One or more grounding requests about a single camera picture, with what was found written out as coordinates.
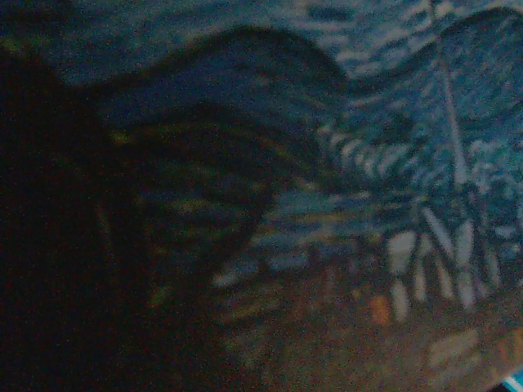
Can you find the starry night print box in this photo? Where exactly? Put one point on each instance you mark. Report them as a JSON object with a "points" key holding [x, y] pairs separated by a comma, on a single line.
{"points": [[327, 183]]}

